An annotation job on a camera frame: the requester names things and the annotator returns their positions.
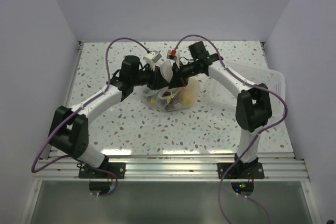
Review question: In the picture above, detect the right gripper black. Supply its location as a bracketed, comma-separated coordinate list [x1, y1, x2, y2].
[168, 60, 200, 89]

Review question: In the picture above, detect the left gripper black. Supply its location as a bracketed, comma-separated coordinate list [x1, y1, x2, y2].
[132, 63, 170, 91]

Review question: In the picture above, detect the yellow fake pear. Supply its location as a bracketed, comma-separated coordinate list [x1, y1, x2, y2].
[182, 93, 197, 106]

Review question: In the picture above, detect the clear printed plastic bag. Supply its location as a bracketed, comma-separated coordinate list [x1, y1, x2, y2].
[141, 60, 199, 112]

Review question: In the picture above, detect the yellow fake mango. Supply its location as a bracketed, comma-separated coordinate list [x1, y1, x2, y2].
[186, 78, 201, 94]

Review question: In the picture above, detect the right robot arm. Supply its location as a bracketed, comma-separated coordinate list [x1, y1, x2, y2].
[169, 41, 272, 178]

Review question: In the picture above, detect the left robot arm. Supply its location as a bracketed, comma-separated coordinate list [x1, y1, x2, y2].
[48, 51, 169, 178]

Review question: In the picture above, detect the white plastic basket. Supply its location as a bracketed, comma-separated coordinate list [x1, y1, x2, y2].
[211, 61, 287, 119]

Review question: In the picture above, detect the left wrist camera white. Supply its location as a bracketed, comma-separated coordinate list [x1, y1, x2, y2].
[143, 50, 162, 65]

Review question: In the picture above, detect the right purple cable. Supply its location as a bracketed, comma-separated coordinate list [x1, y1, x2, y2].
[174, 34, 288, 224]

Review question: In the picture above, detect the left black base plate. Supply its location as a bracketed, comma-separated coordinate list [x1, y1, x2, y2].
[76, 159, 126, 179]

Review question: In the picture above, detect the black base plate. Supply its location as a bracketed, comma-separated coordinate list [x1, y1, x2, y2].
[216, 154, 265, 179]
[76, 159, 126, 179]

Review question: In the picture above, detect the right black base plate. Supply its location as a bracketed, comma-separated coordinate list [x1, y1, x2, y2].
[216, 154, 265, 179]

